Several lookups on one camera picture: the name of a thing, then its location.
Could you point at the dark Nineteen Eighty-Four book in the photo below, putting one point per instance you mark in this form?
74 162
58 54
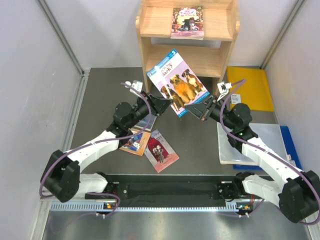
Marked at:
146 123

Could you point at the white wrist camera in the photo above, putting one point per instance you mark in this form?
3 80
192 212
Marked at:
135 87
223 89

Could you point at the orange Othello picture book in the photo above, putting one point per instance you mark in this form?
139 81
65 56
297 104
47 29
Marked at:
137 144

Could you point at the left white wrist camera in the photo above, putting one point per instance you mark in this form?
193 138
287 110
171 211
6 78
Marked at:
135 87

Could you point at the clear plastic file folder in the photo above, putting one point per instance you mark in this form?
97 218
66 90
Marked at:
269 133

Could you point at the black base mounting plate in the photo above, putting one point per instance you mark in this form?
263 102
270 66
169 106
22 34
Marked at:
170 191

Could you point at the wooden two-tier shelf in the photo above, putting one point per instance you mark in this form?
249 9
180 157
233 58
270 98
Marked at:
221 23

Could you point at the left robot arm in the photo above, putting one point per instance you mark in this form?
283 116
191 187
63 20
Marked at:
63 176

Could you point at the yellow file folder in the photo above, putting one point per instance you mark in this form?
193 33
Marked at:
254 92

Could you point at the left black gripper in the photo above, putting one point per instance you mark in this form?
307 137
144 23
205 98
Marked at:
159 105

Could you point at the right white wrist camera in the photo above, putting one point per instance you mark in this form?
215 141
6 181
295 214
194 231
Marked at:
223 89

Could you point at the blue file folder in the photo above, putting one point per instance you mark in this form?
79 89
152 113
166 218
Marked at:
289 147

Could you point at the red castle picture book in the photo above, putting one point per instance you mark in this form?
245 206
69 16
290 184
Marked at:
159 153

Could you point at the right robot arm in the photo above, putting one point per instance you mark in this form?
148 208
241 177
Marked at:
296 193

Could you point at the aluminium front rail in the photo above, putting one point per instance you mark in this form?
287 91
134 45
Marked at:
106 202

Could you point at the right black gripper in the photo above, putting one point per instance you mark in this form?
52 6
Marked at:
201 110

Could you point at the pink Taming of Shrew book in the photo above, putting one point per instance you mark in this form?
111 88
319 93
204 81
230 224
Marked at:
187 23

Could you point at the dog book Why Dogs Bark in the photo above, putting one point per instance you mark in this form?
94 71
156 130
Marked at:
176 81

